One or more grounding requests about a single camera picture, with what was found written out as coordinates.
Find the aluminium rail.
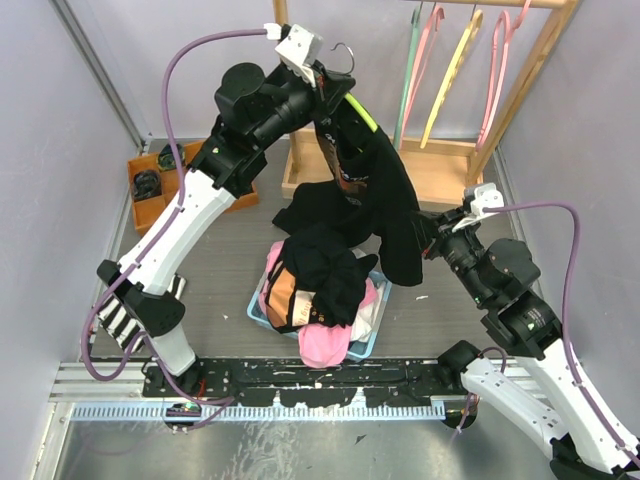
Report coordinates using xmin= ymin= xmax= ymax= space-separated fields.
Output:
xmin=51 ymin=357 xmax=544 ymax=429

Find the orange wooden divider tray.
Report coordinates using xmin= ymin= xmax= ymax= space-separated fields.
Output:
xmin=127 ymin=141 xmax=259 ymax=236

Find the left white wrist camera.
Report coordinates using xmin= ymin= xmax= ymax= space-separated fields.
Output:
xmin=264 ymin=23 xmax=324 ymax=88

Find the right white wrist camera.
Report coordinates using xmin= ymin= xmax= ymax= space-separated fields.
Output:
xmin=452 ymin=182 xmax=505 ymax=232

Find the mint green hanger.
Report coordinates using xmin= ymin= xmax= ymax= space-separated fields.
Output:
xmin=393 ymin=3 xmax=423 ymax=150

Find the yellow hanger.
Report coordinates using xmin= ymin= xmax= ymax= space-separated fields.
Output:
xmin=420 ymin=10 xmax=484 ymax=149

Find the pink plastic hanger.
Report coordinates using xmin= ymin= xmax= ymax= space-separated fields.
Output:
xmin=475 ymin=0 xmax=531 ymax=152

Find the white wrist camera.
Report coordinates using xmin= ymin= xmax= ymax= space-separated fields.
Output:
xmin=264 ymin=23 xmax=324 ymax=88
xmin=452 ymin=182 xmax=505 ymax=232

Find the black mounting base plate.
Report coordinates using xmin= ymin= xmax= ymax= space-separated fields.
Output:
xmin=143 ymin=355 xmax=501 ymax=409

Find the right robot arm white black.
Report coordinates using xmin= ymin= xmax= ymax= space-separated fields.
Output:
xmin=411 ymin=208 xmax=639 ymax=479

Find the wooden clothes rack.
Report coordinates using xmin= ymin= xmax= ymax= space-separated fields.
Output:
xmin=274 ymin=1 xmax=578 ymax=211

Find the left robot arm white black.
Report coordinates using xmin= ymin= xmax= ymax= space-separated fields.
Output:
xmin=97 ymin=62 xmax=356 ymax=396

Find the black white striped cloth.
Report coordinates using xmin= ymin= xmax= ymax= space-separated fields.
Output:
xmin=94 ymin=272 xmax=188 ymax=351

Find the green black rolled sock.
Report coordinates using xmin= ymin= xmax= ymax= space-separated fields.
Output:
xmin=156 ymin=144 xmax=186 ymax=172

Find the white t shirt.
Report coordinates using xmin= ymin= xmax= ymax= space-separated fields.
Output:
xmin=350 ymin=278 xmax=385 ymax=342

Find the lime green hanger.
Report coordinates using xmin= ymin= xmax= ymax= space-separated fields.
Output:
xmin=331 ymin=42 xmax=379 ymax=133

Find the black printed t shirt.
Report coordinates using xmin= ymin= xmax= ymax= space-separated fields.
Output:
xmin=259 ymin=224 xmax=378 ymax=333

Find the salmon pink metal hanger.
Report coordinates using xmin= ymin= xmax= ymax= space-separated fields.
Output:
xmin=403 ymin=3 xmax=445 ymax=135

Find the light blue plastic basket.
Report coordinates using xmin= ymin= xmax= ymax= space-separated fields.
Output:
xmin=246 ymin=270 xmax=392 ymax=362

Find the pink t shirt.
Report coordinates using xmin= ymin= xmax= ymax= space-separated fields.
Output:
xmin=259 ymin=241 xmax=352 ymax=368

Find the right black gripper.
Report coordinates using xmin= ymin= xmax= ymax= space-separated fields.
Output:
xmin=406 ymin=202 xmax=490 ymax=304

